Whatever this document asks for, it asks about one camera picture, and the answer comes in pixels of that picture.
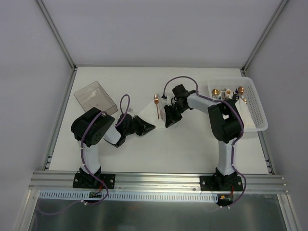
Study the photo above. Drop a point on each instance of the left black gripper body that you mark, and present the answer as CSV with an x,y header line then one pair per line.
x,y
138,125

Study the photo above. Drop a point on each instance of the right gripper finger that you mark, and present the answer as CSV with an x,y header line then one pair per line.
x,y
174,118
169,110

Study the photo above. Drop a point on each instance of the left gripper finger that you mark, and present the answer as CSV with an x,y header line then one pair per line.
x,y
140,123
143,131

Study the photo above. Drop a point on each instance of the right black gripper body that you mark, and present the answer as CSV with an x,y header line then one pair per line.
x,y
172,110

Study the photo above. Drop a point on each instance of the white paper napkin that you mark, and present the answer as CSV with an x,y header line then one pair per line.
x,y
149,114

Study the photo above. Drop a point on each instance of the gold fork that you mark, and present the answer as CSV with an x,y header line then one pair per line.
x,y
156,101

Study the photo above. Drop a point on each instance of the pink handled knife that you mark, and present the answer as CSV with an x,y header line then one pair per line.
x,y
162,113

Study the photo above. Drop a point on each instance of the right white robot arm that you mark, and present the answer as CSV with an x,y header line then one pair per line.
x,y
225,121

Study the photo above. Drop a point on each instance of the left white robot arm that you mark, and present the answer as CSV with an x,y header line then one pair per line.
x,y
94,125

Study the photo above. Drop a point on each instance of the transparent brown plastic tray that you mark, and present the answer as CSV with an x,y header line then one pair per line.
x,y
93,95

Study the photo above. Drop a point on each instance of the white plastic basket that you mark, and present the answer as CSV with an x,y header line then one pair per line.
x,y
250,94

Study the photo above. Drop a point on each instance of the white slotted cable duct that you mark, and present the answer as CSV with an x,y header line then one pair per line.
x,y
130,196

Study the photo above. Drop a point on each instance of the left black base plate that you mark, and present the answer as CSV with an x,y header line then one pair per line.
x,y
83,180

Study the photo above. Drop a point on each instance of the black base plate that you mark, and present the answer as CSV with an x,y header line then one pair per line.
x,y
209,183
83,180

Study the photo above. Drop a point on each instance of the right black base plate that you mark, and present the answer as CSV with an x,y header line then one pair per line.
x,y
209,183

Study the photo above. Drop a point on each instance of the right aluminium frame post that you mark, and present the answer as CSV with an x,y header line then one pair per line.
x,y
266,31

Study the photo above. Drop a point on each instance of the aluminium frame post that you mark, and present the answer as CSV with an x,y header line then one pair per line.
x,y
52,26
266,31

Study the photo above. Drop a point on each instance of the aluminium front rail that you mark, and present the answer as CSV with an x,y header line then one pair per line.
x,y
157,182

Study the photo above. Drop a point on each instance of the left aluminium frame post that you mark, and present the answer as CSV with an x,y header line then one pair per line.
x,y
52,26

